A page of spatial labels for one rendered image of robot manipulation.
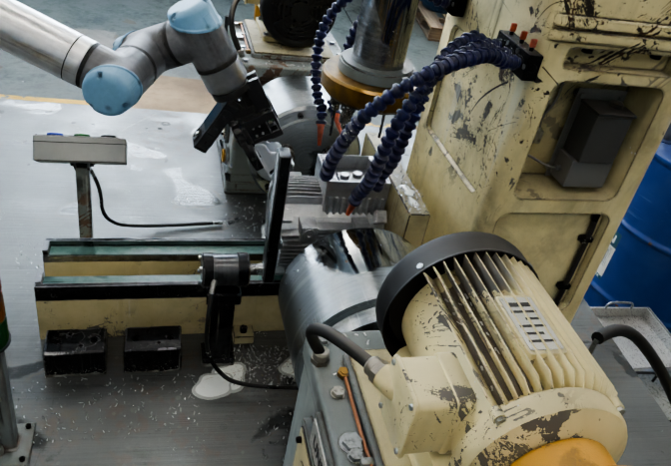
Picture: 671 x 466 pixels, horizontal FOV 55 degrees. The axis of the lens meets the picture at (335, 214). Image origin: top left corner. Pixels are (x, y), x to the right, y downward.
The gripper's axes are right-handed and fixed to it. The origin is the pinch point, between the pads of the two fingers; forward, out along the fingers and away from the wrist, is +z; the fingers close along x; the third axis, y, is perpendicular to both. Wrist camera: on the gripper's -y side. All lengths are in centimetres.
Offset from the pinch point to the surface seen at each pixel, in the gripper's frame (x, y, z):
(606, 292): 49, 87, 140
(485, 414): -75, 17, -17
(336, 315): -43.8, 5.6, -2.2
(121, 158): 10.9, -24.9, -10.3
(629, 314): 28, 85, 128
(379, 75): -11.9, 25.9, -16.1
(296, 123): 14.7, 9.2, 0.4
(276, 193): -21.0, 3.2, -9.4
